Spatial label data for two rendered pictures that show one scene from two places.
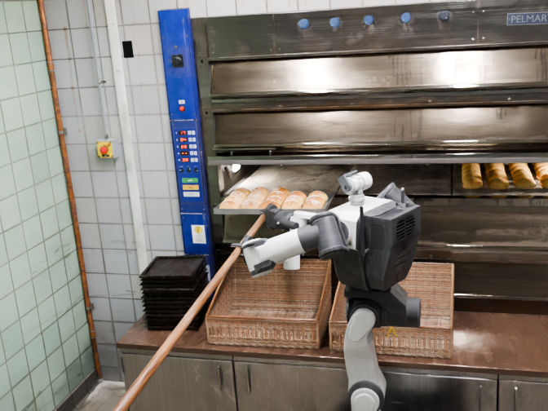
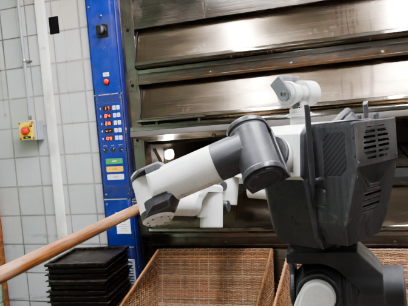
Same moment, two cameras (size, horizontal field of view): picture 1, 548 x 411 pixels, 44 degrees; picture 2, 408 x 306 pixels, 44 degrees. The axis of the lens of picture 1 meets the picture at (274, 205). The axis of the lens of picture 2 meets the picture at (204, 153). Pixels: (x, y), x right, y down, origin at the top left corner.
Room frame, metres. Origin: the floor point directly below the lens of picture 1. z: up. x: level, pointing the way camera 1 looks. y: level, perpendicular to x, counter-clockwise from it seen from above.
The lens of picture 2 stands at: (1.10, -0.12, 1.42)
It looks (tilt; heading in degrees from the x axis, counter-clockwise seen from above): 3 degrees down; 3
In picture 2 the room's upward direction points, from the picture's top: 5 degrees counter-clockwise
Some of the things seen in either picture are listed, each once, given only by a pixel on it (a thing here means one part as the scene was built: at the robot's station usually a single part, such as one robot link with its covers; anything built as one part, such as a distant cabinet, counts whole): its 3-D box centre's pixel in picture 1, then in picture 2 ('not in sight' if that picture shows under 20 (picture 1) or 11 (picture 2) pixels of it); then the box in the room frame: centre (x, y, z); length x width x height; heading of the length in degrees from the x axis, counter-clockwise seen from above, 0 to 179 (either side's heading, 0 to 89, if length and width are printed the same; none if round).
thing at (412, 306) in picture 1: (382, 304); (345, 275); (2.39, -0.39, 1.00); 0.28 x 0.13 x 0.18; 75
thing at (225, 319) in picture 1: (271, 299); (200, 295); (3.13, 0.04, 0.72); 0.56 x 0.49 x 0.28; 76
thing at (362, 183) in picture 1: (357, 186); (299, 97); (2.42, -0.31, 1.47); 0.10 x 0.07 x 0.09; 136
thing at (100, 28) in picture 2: (175, 56); (99, 25); (3.46, 0.44, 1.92); 0.06 x 0.04 x 0.11; 74
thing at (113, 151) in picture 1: (108, 148); (31, 130); (3.59, 0.87, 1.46); 0.10 x 0.07 x 0.10; 74
